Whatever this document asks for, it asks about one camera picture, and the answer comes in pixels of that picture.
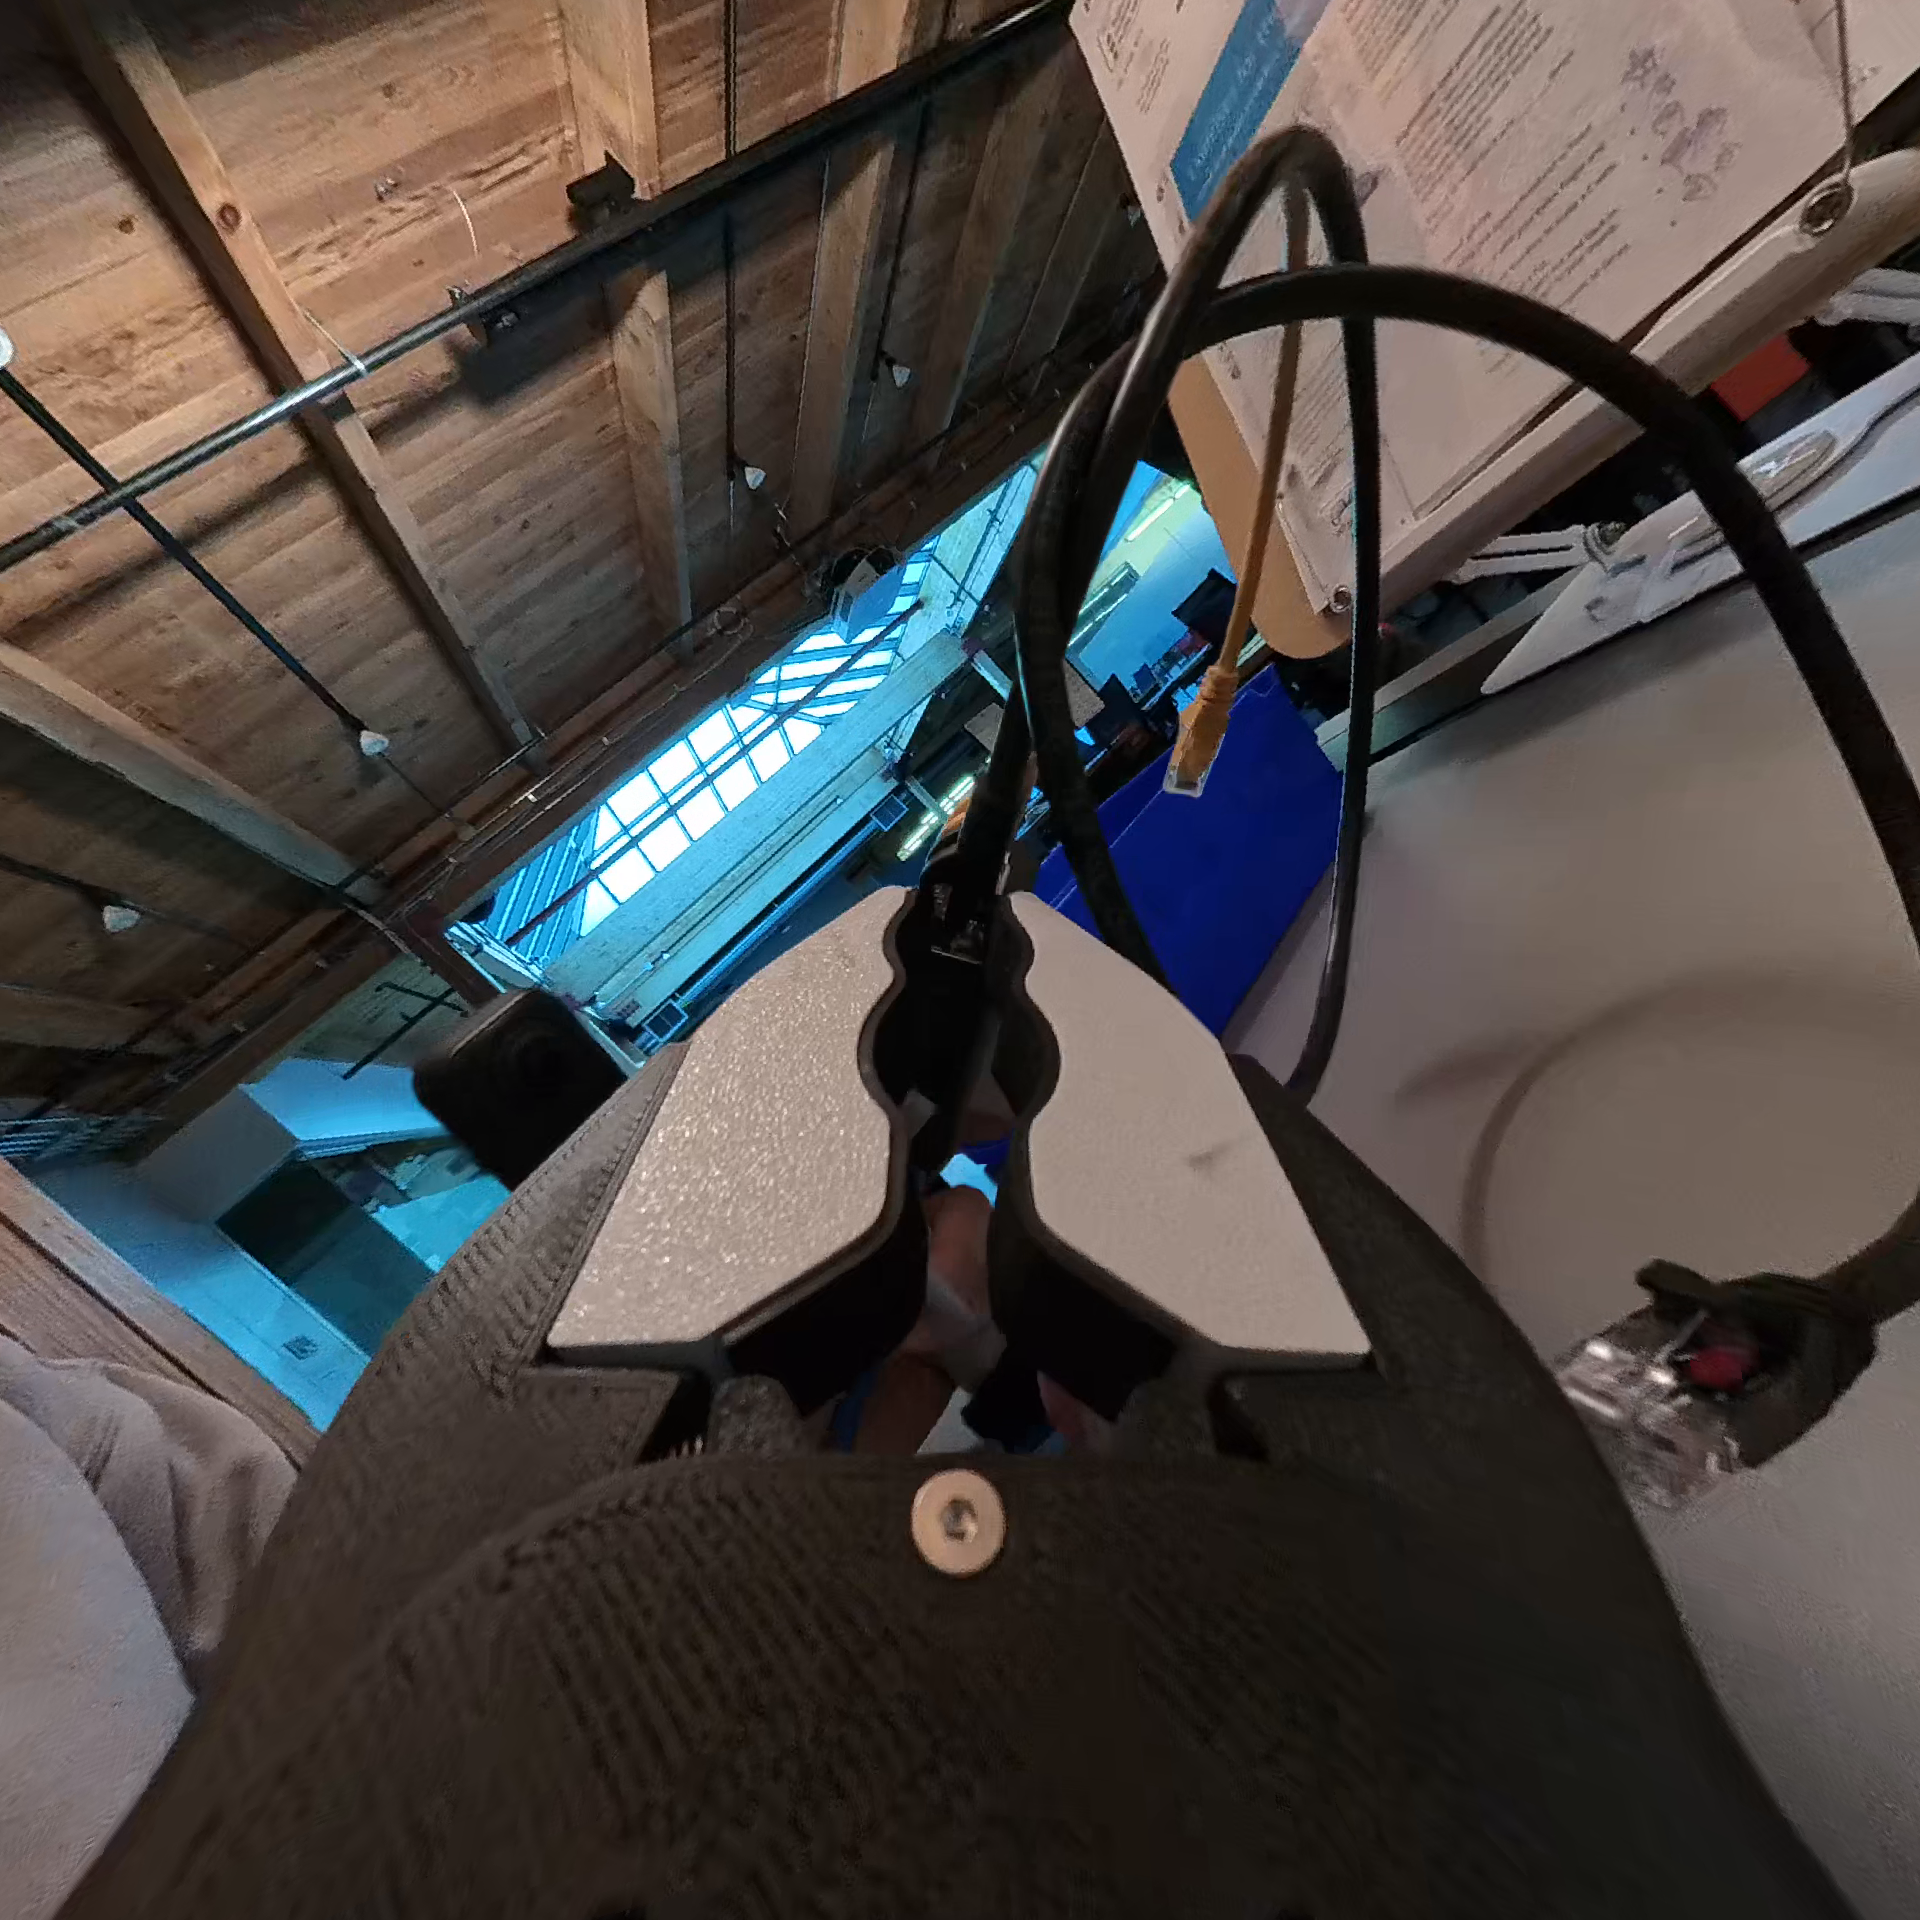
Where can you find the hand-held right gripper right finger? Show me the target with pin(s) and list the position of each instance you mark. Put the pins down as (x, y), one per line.
(1154, 1189)

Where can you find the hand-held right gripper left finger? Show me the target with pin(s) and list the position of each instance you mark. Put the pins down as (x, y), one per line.
(748, 1173)

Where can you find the person's left forearm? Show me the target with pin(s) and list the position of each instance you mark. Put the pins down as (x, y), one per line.
(92, 1577)

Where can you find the grey desk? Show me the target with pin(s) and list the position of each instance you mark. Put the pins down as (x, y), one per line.
(1651, 930)

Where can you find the blue plastic bin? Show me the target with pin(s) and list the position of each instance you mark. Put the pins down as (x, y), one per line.
(1244, 867)

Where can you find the skylight window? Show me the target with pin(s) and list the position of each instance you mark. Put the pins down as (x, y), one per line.
(708, 764)

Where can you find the metal ceiling pipe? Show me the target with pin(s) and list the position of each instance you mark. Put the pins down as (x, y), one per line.
(300, 395)

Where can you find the white flat pad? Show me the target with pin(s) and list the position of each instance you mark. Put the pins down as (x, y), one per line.
(1651, 586)

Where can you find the instruction sheet board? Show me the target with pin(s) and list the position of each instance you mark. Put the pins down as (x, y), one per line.
(1580, 182)

